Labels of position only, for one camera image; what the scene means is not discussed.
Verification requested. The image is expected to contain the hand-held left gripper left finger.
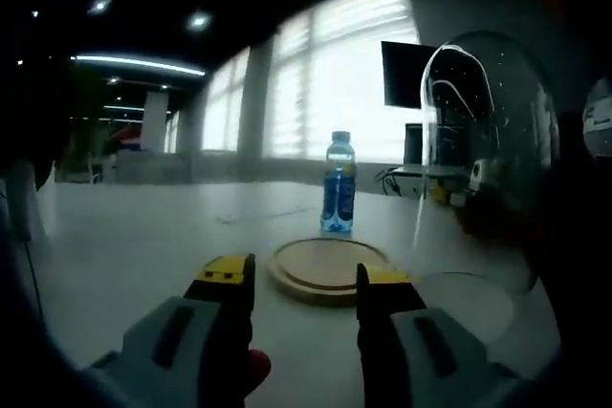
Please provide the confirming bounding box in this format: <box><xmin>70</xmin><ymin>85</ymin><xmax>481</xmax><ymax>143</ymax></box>
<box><xmin>80</xmin><ymin>253</ymin><xmax>257</xmax><ymax>408</ymax></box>

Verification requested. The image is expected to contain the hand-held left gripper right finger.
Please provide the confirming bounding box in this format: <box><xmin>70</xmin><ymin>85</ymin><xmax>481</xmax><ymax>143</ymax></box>
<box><xmin>356</xmin><ymin>262</ymin><xmax>532</xmax><ymax>408</ymax></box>

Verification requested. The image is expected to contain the clear glass dome cover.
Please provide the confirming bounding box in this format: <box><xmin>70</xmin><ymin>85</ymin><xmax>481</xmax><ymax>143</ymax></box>
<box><xmin>413</xmin><ymin>30</ymin><xmax>561</xmax><ymax>297</ymax></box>

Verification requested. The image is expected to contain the blue drink bottle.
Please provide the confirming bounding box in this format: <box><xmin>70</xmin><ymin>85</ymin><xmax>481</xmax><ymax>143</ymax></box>
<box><xmin>319</xmin><ymin>130</ymin><xmax>358</xmax><ymax>235</ymax></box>

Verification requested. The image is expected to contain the round wooden base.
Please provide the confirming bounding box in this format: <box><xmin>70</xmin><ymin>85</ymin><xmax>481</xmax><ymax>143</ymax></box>
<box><xmin>265</xmin><ymin>235</ymin><xmax>408</xmax><ymax>309</ymax></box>

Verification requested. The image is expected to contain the open laptop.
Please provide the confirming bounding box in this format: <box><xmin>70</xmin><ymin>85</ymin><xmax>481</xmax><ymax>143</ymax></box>
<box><xmin>403</xmin><ymin>122</ymin><xmax>427</xmax><ymax>169</ymax></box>

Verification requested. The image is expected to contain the person's right hand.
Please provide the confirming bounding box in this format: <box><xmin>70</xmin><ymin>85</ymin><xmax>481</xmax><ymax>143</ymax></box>
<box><xmin>456</xmin><ymin>187</ymin><xmax>541</xmax><ymax>249</ymax></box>

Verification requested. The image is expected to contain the person's left hand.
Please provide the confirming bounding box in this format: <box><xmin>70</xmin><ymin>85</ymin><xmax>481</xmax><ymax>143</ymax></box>
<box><xmin>244</xmin><ymin>348</ymin><xmax>273</xmax><ymax>393</ymax></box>

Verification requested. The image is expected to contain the white chest-worn device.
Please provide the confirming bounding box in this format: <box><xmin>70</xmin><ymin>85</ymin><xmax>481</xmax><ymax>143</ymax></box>
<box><xmin>581</xmin><ymin>75</ymin><xmax>612</xmax><ymax>160</ymax></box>

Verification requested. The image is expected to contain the red blue white sign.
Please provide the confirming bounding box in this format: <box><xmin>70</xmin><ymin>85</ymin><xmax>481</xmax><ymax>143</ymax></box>
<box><xmin>111</xmin><ymin>127</ymin><xmax>145</xmax><ymax>155</ymax></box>

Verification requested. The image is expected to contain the black cable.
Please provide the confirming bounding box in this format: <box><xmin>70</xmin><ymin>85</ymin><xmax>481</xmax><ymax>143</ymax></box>
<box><xmin>374</xmin><ymin>170</ymin><xmax>404</xmax><ymax>198</ymax></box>

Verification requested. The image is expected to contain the wall-mounted black monitor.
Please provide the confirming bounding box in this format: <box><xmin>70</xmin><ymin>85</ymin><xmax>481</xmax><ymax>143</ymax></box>
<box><xmin>381</xmin><ymin>40</ymin><xmax>442</xmax><ymax>111</ymax></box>

